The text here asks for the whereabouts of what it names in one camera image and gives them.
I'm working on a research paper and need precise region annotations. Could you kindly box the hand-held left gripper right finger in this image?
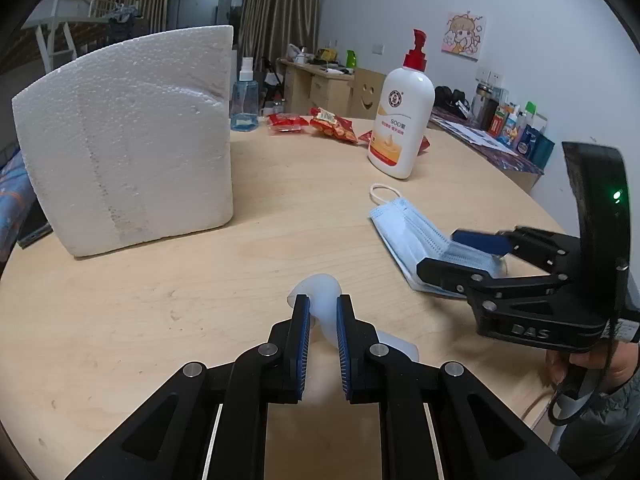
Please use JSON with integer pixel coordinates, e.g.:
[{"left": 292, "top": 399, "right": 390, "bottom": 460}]
[{"left": 335, "top": 294, "right": 581, "bottom": 480}]

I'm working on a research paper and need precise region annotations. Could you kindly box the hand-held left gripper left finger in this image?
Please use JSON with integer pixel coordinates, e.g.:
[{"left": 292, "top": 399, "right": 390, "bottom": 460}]
[{"left": 65, "top": 294, "right": 312, "bottom": 480}]

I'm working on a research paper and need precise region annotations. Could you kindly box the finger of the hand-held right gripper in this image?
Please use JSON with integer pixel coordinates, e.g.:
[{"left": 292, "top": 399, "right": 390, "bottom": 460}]
[
  {"left": 451, "top": 227, "right": 584, "bottom": 274},
  {"left": 416, "top": 257, "right": 572, "bottom": 311}
]

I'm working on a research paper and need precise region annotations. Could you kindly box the white silicone piece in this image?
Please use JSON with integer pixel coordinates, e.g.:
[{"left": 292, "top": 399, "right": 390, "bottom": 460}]
[{"left": 286, "top": 273, "right": 420, "bottom": 362}]

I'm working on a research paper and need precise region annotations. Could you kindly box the blue face mask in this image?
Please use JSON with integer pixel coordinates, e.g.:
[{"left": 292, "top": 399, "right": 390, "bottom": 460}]
[{"left": 368, "top": 183, "right": 507, "bottom": 299}]

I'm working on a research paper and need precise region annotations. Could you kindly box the white foam box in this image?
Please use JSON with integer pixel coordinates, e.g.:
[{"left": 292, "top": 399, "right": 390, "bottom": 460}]
[{"left": 11, "top": 25, "right": 235, "bottom": 260}]

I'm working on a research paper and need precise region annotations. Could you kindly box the person's right forearm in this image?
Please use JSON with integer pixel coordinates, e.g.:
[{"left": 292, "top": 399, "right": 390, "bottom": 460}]
[{"left": 564, "top": 365, "right": 640, "bottom": 468}]

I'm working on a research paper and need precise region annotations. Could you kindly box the person's right hand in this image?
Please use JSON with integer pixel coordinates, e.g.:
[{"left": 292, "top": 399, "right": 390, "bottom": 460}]
[{"left": 545, "top": 341, "right": 640, "bottom": 391}]

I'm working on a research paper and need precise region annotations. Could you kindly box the dark patterned table cover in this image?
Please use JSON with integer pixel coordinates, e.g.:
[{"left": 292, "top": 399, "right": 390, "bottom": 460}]
[{"left": 429, "top": 106, "right": 547, "bottom": 177}]

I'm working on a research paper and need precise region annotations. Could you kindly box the white paper sheet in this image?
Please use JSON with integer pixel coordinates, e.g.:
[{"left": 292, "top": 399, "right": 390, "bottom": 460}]
[{"left": 439, "top": 119, "right": 519, "bottom": 149}]

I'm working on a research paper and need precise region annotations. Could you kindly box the group of toiletry bottles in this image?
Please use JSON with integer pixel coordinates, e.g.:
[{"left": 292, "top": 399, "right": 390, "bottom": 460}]
[{"left": 472, "top": 82, "right": 557, "bottom": 164}]

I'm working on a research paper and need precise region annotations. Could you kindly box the white lotion pump bottle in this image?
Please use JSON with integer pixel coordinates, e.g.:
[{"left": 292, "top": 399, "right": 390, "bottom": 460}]
[{"left": 367, "top": 28, "right": 436, "bottom": 180}]

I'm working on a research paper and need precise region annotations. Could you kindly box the black bag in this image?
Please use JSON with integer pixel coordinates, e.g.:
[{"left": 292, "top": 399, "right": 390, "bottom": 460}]
[{"left": 433, "top": 85, "right": 472, "bottom": 114}]

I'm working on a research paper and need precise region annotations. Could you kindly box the wooden desk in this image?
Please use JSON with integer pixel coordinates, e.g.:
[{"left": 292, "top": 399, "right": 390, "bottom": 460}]
[{"left": 276, "top": 57, "right": 387, "bottom": 121}]

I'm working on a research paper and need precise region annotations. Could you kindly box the blue spray bottle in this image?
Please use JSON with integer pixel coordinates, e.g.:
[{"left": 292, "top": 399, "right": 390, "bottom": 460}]
[{"left": 229, "top": 57, "right": 260, "bottom": 133}]

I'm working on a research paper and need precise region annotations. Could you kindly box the blue patterned quilt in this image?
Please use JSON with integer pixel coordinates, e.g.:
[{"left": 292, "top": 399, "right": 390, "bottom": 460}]
[{"left": 0, "top": 149, "right": 40, "bottom": 263}]

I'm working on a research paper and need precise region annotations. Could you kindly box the white metal bunk bed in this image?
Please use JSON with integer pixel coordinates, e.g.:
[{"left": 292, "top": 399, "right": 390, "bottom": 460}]
[{"left": 21, "top": 0, "right": 147, "bottom": 73}]

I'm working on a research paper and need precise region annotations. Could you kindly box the cartoon wall poster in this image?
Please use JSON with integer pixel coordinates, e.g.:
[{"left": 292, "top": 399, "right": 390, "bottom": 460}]
[{"left": 440, "top": 11, "right": 487, "bottom": 61}]

